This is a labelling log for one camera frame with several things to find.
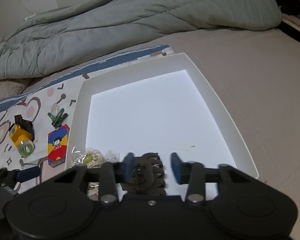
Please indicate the clear plastic clip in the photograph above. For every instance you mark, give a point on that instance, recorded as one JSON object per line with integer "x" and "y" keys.
{"x": 55, "y": 108}

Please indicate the green clothespin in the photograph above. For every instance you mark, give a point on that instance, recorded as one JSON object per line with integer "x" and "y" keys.
{"x": 62, "y": 116}
{"x": 55, "y": 121}

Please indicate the beige pillow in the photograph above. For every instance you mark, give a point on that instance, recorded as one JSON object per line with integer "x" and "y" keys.
{"x": 5, "y": 90}

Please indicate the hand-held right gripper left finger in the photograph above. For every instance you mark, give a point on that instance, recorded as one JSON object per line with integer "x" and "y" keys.
{"x": 128, "y": 165}

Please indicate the wooden bedside niche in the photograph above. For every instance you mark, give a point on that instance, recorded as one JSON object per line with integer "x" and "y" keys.
{"x": 296, "y": 28}

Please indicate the pink cloth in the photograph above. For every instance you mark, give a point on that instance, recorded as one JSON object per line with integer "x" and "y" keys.
{"x": 295, "y": 20}

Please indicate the colourful card box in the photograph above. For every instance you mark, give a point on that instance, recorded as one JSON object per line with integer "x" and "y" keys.
{"x": 57, "y": 147}

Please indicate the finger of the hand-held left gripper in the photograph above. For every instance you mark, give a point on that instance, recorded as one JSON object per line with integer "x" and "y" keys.
{"x": 30, "y": 174}

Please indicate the bear printed blanket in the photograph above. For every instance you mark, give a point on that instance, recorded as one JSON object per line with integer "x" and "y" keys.
{"x": 40, "y": 97}

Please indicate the white charger plug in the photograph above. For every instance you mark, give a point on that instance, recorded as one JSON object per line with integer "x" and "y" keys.
{"x": 30, "y": 16}

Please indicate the white shallow cardboard box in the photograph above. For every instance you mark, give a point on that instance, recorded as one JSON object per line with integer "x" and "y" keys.
{"x": 152, "y": 117}

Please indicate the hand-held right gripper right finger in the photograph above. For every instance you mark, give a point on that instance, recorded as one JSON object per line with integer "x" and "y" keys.
{"x": 176, "y": 166}

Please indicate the grey duvet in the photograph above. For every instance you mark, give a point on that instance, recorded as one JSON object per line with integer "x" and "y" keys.
{"x": 140, "y": 17}

